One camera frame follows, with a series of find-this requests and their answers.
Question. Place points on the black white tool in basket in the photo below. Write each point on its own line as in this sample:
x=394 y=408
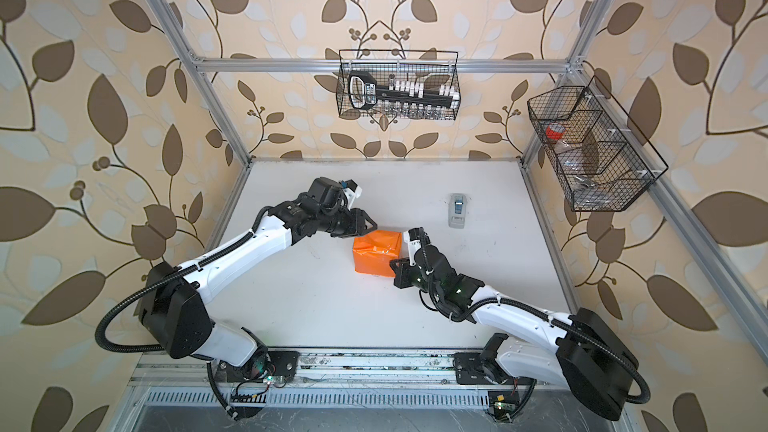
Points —
x=365 y=93

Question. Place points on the red capped clear bottle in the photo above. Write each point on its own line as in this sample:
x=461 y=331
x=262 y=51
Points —
x=569 y=156

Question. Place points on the black wire basket back wall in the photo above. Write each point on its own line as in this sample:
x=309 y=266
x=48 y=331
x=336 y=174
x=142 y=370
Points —
x=432 y=66

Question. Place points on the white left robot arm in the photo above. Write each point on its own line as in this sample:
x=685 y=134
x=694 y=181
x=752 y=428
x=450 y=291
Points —
x=175 y=312

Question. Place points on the orange wrapping paper sheet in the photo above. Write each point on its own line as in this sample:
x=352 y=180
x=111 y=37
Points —
x=373 y=253

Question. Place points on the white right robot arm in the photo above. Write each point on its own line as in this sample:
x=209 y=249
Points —
x=578 y=351

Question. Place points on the aluminium frame post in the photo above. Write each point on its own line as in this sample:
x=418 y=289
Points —
x=189 y=60

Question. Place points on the grey tape dispenser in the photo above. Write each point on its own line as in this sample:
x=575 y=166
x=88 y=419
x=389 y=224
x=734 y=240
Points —
x=457 y=211

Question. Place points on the black wire basket wall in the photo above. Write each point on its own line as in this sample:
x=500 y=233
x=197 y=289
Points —
x=619 y=158
x=432 y=66

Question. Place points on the black wire basket right wall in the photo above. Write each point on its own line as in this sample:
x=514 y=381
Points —
x=619 y=158

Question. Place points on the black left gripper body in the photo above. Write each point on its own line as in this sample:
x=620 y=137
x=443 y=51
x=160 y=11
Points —
x=338 y=221

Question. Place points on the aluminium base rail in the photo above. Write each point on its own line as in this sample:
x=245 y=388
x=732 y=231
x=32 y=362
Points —
x=401 y=366

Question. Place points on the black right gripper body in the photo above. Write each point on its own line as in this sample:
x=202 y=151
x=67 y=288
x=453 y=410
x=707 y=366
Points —
x=418 y=279

